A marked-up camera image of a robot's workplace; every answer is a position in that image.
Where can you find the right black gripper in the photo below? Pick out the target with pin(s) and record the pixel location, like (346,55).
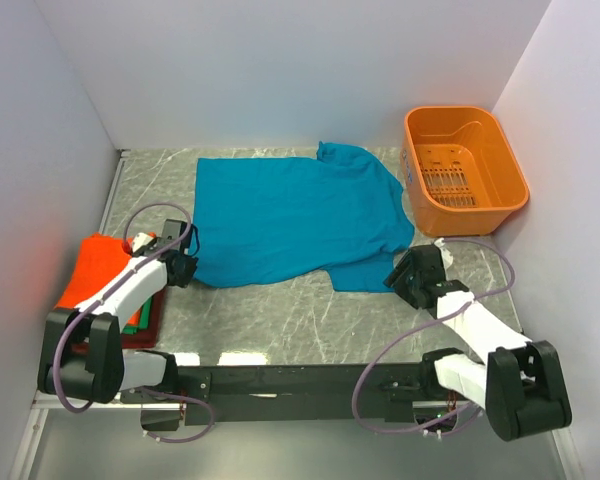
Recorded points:
(403,266)

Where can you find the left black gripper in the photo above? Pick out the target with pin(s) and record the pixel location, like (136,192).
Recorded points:
(184,279)

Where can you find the teal blue t shirt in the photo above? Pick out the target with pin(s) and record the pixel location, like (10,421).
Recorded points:
(267,220)

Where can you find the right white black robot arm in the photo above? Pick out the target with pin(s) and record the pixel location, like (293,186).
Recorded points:
(518,382)

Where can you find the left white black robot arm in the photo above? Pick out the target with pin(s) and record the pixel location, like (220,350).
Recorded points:
(82,355)

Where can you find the folded dark red t shirt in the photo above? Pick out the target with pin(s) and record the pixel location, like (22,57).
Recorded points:
(148,338)

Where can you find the folded orange t shirt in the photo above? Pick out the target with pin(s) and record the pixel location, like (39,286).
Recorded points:
(100,259)

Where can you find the orange plastic basket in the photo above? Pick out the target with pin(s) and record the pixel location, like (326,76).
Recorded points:
(461,175)

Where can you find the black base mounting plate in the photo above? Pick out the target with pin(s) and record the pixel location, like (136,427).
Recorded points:
(390,392)

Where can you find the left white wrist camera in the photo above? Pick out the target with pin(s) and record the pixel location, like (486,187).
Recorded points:
(140,241)

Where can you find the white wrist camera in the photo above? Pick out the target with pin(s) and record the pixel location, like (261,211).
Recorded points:
(447,256)
(140,241)

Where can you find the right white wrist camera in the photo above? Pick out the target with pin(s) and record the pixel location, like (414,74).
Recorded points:
(447,256)

